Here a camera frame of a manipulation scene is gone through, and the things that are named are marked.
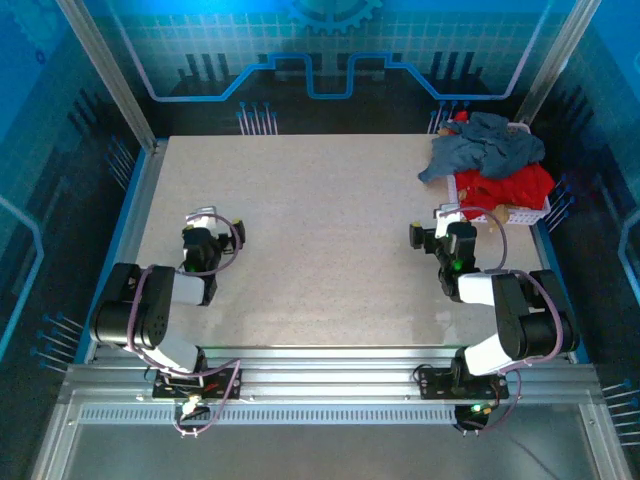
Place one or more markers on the blue t-shirt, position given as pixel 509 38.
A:
pixel 475 150

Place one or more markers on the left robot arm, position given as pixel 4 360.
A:
pixel 125 320

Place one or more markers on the white plastic basket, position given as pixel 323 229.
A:
pixel 525 218

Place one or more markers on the red t-shirt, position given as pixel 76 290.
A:
pixel 510 190

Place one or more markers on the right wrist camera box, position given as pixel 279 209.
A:
pixel 442 220

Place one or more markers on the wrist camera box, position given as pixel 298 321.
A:
pixel 201 216
pixel 442 220

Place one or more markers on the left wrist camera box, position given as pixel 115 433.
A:
pixel 201 216

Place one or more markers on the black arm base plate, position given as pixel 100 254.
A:
pixel 435 385
pixel 220 387

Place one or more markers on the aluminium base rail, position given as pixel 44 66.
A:
pixel 325 375

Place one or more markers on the aluminium frame post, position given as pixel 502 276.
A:
pixel 555 65
pixel 107 75

